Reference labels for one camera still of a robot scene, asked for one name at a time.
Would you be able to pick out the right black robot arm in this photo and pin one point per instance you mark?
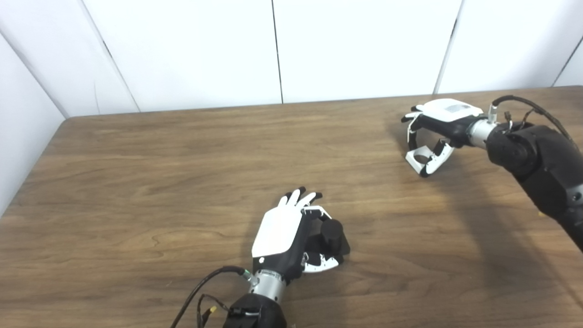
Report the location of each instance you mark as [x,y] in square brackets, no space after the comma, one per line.
[542,164]

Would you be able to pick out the black peg with base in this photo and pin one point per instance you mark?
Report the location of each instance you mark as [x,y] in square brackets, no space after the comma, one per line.
[332,234]

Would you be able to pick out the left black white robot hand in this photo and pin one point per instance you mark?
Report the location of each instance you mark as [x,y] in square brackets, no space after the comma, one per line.
[278,230]

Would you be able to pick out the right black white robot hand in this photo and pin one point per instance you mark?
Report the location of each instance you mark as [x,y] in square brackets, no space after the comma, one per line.
[446,116]

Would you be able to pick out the white square piece with hole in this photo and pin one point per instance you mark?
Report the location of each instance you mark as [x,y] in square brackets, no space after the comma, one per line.
[412,160]

